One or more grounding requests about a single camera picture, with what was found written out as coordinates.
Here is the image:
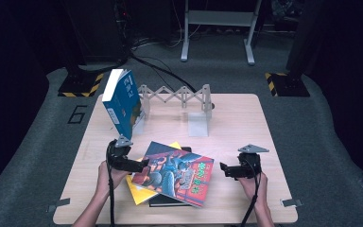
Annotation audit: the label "thin black floor cable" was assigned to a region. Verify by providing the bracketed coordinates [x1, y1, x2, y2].
[149, 66, 177, 93]

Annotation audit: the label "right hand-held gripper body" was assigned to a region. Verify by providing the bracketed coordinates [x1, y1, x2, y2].
[233, 144, 270, 181]

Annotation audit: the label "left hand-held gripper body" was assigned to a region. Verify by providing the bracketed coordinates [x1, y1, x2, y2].
[106, 134, 140, 174]

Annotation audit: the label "black stand striped base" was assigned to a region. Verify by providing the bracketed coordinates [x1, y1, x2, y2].
[264, 0, 327, 98]
[58, 0, 105, 98]

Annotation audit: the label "dark cabinet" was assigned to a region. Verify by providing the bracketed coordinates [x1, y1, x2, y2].
[75, 0, 129, 66]

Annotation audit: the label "person's left hand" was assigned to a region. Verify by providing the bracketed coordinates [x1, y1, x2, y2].
[95, 160, 130, 197]

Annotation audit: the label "grey tape strip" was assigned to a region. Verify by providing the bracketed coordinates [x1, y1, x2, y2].
[46, 198, 72, 213]
[280, 198, 303, 208]

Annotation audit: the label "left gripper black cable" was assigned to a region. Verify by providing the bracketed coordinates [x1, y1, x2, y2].
[106, 148, 117, 227]

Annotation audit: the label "white metal stand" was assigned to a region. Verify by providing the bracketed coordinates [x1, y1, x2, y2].
[180, 0, 263, 66]

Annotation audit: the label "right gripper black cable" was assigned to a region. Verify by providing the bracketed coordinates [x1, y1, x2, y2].
[239, 157, 263, 227]

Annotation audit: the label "person's right hand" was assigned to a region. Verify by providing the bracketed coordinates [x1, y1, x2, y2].
[236, 171, 269, 206]

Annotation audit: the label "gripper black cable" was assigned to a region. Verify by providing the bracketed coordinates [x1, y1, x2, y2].
[106, 148, 117, 227]
[239, 157, 263, 227]

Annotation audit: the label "yellow book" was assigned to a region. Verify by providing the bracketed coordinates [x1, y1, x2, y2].
[125, 141, 183, 206]

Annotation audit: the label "red and blue illustrated book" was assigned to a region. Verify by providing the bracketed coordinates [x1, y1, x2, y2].
[131, 140, 216, 209]

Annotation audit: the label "grey expandable book rack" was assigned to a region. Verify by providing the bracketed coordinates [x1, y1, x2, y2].
[132, 83, 214, 138]

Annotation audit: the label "white floor cables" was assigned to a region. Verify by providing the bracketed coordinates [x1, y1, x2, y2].
[131, 29, 184, 51]

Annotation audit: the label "black book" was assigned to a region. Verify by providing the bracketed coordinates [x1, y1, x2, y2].
[148, 146, 193, 208]

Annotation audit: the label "thick black floor cable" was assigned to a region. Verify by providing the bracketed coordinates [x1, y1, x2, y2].
[129, 51, 198, 94]

